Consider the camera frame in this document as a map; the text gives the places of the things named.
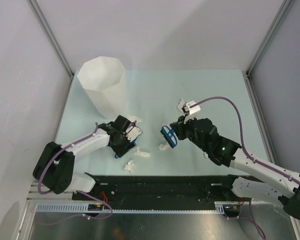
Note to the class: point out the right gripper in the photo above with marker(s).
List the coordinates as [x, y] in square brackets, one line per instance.
[180, 126]

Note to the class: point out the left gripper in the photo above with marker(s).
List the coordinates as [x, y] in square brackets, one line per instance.
[118, 150]

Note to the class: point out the blue dustpan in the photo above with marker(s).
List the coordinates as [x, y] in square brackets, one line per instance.
[122, 149]

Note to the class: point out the blue hand brush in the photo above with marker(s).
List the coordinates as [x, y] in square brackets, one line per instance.
[169, 135]

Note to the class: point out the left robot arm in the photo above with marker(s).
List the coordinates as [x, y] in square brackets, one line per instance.
[54, 170]

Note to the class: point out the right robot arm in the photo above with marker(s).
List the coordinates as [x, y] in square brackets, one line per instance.
[282, 186]

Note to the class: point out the paper scrap front centre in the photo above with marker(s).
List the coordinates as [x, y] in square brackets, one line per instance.
[137, 151]

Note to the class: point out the paper scrap near bin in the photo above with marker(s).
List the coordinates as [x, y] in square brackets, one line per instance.
[133, 118]

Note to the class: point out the paper scrap front left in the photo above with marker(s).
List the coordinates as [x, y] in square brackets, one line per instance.
[129, 166]

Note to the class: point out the paper scrap far right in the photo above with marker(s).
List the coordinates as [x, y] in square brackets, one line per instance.
[181, 106]

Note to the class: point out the white faceted bin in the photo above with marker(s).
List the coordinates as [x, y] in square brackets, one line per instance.
[104, 81]

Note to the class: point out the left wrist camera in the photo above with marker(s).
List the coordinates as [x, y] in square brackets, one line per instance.
[132, 132]

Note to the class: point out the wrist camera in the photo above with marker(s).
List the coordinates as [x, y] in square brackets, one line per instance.
[190, 110]
[132, 132]

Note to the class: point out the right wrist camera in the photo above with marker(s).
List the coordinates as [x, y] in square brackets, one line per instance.
[190, 110]

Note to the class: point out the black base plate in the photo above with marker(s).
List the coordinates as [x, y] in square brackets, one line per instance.
[165, 193]

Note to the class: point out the right aluminium side rail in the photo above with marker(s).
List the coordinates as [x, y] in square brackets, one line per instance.
[268, 145]

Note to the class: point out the right aluminium frame post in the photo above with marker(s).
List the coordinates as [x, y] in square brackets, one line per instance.
[270, 34]

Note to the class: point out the aluminium frame post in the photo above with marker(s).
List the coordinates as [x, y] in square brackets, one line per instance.
[270, 34]
[45, 26]

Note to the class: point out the left aluminium frame post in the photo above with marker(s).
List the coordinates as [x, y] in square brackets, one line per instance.
[45, 26]

